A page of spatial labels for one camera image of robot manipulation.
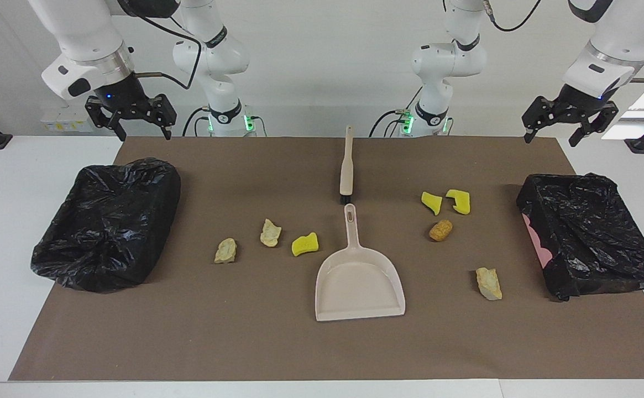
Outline yellow sponge piece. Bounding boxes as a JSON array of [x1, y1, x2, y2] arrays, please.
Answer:
[[291, 232, 320, 257], [446, 189, 471, 215], [421, 191, 443, 216]]

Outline beige plastic dustpan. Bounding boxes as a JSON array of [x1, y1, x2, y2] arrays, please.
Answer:
[[315, 203, 406, 322]]

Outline black base cable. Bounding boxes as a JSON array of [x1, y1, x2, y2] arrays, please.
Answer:
[[182, 107, 212, 137], [369, 86, 425, 137]]

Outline beige hand brush black bristles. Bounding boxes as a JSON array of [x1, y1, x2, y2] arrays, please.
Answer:
[[339, 125, 354, 205]]

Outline black right base cable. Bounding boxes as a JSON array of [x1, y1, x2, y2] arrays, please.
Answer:
[[182, 107, 212, 137]]

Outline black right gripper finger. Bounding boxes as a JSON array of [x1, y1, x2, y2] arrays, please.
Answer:
[[155, 113, 177, 140], [102, 115, 128, 142]]

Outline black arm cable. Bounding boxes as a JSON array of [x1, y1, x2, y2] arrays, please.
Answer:
[[482, 0, 644, 85], [117, 0, 203, 90]]

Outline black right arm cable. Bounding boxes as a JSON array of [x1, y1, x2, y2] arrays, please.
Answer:
[[117, 0, 203, 90]]

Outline black left base cable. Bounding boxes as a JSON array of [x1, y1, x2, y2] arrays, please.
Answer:
[[369, 86, 425, 137]]

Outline black bag lining pink bin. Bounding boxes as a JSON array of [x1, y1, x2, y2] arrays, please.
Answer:
[[516, 173, 644, 302]]

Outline white wall socket box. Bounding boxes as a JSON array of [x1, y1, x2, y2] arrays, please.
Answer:
[[40, 108, 95, 133]]

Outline pink plastic bin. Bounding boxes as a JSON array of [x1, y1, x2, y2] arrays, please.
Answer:
[[522, 213, 553, 266]]

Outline brown cork piece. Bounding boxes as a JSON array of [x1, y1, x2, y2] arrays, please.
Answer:
[[429, 219, 453, 243]]

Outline black bag fully covering bin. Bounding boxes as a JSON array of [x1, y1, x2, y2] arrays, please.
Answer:
[[30, 158, 182, 294]]

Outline brown table mat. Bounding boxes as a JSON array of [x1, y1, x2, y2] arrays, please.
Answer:
[[8, 137, 644, 382]]

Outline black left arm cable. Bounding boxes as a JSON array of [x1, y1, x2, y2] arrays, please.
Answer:
[[482, 0, 644, 85]]

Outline beige foam chunk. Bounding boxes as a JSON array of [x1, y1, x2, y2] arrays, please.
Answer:
[[260, 219, 282, 248], [476, 268, 503, 301], [214, 238, 238, 264]]

